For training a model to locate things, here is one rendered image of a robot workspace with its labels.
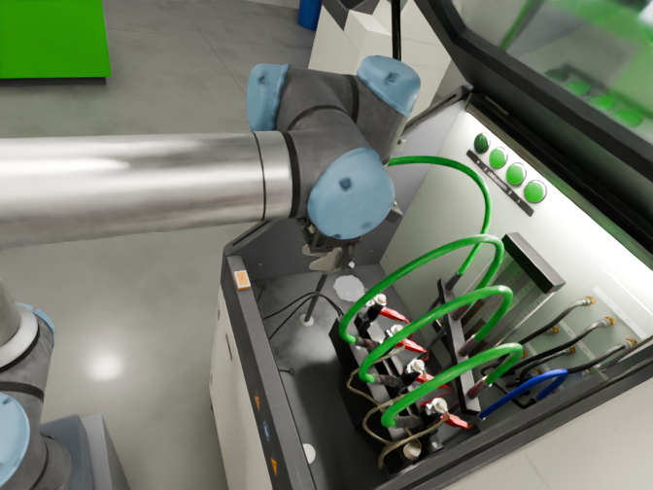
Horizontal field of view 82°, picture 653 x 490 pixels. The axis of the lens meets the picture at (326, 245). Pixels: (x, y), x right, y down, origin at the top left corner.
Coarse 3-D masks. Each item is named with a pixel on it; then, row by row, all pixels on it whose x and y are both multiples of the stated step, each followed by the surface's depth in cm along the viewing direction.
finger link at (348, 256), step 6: (354, 240) 58; (342, 246) 60; (348, 246) 58; (354, 246) 58; (348, 252) 58; (354, 252) 58; (342, 258) 60; (348, 258) 59; (354, 258) 60; (342, 264) 62
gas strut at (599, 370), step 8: (648, 336) 45; (640, 344) 46; (648, 344) 45; (624, 352) 49; (632, 352) 48; (616, 360) 51; (592, 368) 56; (600, 368) 55; (584, 376) 57; (600, 376) 55
